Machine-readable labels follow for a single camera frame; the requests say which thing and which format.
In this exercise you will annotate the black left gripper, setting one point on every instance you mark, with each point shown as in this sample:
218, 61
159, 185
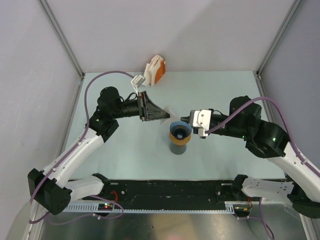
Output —
149, 111

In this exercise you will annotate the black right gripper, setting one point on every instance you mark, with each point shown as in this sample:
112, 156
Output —
186, 119

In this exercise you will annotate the blue glass dripper cone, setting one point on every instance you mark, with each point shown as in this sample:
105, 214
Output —
180, 130

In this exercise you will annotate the single white paper filter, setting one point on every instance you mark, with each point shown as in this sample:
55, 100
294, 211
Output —
173, 117

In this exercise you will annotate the white paper coffee filters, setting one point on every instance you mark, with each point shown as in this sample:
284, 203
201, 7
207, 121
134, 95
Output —
148, 72

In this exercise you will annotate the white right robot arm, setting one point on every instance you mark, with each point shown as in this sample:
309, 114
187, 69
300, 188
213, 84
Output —
265, 140

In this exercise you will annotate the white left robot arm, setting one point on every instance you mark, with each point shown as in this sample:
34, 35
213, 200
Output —
52, 187

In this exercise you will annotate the orange filter box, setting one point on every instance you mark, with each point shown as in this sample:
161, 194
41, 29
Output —
159, 69

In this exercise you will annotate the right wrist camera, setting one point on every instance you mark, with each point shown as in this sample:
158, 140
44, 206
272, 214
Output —
200, 118

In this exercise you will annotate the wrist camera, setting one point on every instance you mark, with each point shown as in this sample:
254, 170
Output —
137, 81
200, 118

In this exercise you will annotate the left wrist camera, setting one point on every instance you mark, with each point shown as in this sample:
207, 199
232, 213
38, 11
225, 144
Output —
137, 81

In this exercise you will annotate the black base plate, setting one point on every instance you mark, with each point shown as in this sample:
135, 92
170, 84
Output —
173, 195

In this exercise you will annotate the white cable duct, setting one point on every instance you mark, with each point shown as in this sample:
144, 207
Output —
97, 207

